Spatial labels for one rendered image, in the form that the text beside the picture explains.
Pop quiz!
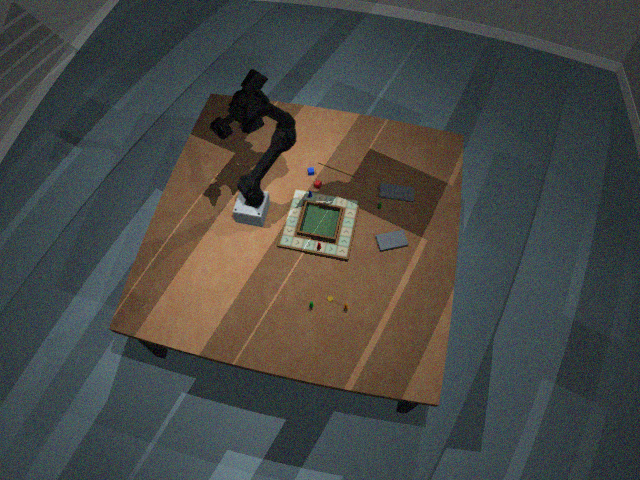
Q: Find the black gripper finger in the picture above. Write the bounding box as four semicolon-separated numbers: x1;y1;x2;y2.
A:
213;119;233;137
245;95;265;119

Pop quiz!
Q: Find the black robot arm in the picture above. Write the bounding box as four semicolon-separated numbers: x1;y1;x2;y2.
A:
232;69;297;208

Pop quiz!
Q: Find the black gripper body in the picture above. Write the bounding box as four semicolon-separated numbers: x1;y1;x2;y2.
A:
210;88;270;139

